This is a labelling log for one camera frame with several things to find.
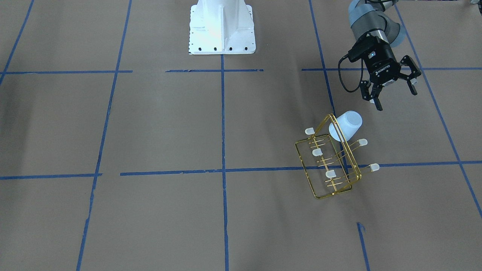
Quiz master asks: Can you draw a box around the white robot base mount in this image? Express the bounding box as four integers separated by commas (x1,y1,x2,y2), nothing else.
188,0,256,55

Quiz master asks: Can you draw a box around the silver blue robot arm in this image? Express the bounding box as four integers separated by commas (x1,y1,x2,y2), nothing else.
345,0,422,111

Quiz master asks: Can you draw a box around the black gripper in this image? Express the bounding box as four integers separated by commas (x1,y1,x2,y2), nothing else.
359,36,422,111

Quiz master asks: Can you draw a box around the light blue plastic cup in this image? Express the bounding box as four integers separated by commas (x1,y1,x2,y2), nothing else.
329,110,363,142

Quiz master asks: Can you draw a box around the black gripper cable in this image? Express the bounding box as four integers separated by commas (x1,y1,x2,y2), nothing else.
338,55,366,93

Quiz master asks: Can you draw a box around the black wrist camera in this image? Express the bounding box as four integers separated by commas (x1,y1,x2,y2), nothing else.
348,35,380,63

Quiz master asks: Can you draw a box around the gold wire cup holder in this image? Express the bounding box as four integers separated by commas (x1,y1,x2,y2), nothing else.
294,113,381,199

